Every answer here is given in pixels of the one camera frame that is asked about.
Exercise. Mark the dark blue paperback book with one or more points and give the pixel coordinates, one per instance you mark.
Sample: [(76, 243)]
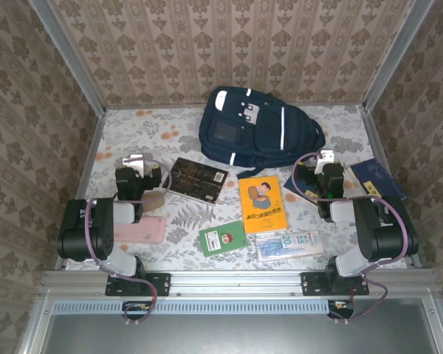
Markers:
[(302, 191)]

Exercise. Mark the tan oval pouch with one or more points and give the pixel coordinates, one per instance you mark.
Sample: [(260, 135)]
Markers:
[(156, 201)]

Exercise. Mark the blue book with yellow label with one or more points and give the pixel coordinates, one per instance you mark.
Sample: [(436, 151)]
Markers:
[(376, 178)]

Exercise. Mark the pink pencil case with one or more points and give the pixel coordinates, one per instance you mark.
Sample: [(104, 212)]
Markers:
[(144, 230)]

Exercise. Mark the black paperback book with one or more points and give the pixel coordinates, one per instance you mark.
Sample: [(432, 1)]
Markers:
[(195, 180)]

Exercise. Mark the yellow cartoon cover book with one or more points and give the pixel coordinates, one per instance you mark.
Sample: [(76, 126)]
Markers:
[(262, 206)]

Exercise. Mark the blue face mask pack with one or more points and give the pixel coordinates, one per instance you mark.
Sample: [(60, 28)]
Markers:
[(288, 247)]

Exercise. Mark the navy blue backpack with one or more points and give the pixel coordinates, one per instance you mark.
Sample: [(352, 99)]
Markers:
[(266, 129)]

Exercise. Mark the green notebook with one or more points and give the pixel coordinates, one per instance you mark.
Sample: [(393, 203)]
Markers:
[(221, 239)]

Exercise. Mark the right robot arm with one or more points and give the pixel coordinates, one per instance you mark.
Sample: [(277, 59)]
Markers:
[(376, 236)]

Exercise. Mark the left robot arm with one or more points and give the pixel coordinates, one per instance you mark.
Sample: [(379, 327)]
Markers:
[(103, 228)]

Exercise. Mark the floral patterned table cover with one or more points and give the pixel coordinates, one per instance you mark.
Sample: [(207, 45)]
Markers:
[(184, 262)]

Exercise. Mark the grey sheet metal panel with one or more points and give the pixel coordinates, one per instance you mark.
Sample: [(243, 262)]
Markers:
[(225, 332)]

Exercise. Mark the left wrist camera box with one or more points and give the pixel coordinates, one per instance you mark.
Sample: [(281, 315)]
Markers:
[(133, 164)]

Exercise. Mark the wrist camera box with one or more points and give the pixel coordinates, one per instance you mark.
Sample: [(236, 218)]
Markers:
[(325, 160), (133, 164)]

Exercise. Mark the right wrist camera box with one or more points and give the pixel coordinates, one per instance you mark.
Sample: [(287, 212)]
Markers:
[(325, 160)]

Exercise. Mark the aluminium table side rail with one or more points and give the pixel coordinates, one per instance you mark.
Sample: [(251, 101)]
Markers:
[(371, 125), (85, 173)]

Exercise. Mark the aluminium frame post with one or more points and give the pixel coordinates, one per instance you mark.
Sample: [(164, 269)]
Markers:
[(395, 55), (70, 62)]

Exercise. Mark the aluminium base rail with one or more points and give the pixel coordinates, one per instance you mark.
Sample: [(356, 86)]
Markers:
[(236, 282)]

